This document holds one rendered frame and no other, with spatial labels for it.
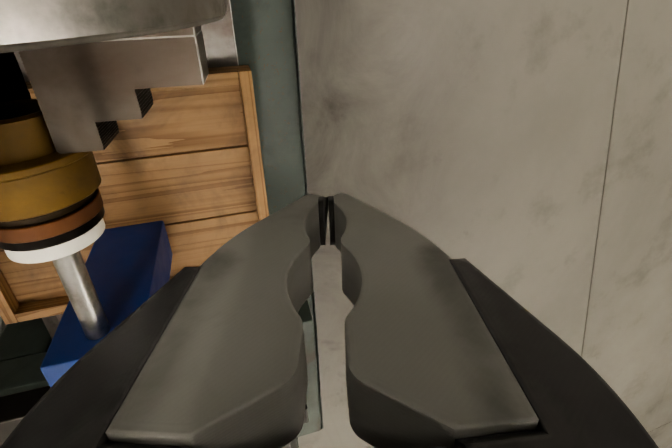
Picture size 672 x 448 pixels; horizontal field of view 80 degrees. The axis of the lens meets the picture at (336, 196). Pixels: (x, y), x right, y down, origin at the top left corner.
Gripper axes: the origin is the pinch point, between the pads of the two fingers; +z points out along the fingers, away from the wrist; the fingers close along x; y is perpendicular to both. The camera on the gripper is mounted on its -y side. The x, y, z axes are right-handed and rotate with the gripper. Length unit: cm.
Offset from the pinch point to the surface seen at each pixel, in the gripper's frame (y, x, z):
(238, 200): 20.9, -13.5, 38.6
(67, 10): -5.3, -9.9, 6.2
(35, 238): 9.2, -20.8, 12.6
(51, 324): 38, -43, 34
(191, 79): -0.5, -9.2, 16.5
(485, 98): 38, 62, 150
